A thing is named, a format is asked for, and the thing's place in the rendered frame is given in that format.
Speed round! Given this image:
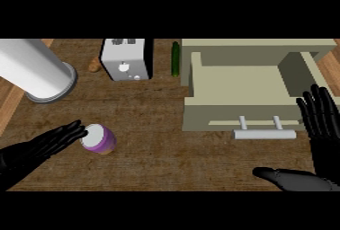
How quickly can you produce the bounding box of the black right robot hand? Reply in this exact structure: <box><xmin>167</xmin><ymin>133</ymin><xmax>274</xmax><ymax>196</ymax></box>
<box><xmin>251</xmin><ymin>84</ymin><xmax>340</xmax><ymax>192</ymax></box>

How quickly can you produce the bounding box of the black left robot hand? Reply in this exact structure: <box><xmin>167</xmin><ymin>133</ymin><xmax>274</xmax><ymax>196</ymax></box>
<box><xmin>0</xmin><ymin>119</ymin><xmax>89</xmax><ymax>191</ymax></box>

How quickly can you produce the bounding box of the purple can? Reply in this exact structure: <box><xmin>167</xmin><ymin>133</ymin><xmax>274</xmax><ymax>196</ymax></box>
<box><xmin>80</xmin><ymin>123</ymin><xmax>118</xmax><ymax>155</ymax></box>

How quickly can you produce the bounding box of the beige open drawer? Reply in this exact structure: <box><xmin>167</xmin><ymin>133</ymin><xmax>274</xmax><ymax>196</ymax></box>
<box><xmin>181</xmin><ymin>51</ymin><xmax>340</xmax><ymax>132</ymax></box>

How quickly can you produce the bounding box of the white paper towel roll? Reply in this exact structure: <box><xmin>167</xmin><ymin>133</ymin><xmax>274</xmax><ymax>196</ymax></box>
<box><xmin>0</xmin><ymin>38</ymin><xmax>80</xmax><ymax>104</ymax></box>

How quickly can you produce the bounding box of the beige cabinet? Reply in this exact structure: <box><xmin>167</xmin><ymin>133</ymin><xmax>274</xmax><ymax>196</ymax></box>
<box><xmin>179</xmin><ymin>38</ymin><xmax>340</xmax><ymax>88</ymax></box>

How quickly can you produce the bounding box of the brown potato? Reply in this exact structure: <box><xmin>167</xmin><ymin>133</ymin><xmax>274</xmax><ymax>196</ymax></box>
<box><xmin>87</xmin><ymin>57</ymin><xmax>102</xmax><ymax>73</ymax></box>

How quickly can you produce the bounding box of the silver toaster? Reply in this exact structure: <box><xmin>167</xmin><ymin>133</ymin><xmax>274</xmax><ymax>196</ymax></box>
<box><xmin>99</xmin><ymin>38</ymin><xmax>155</xmax><ymax>82</ymax></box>

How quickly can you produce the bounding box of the green cucumber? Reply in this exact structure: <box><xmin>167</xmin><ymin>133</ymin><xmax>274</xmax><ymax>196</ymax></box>
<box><xmin>170</xmin><ymin>40</ymin><xmax>182</xmax><ymax>78</ymax></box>

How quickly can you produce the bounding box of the white drawer handle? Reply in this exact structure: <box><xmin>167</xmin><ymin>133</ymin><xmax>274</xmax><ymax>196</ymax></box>
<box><xmin>232</xmin><ymin>115</ymin><xmax>297</xmax><ymax>140</ymax></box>

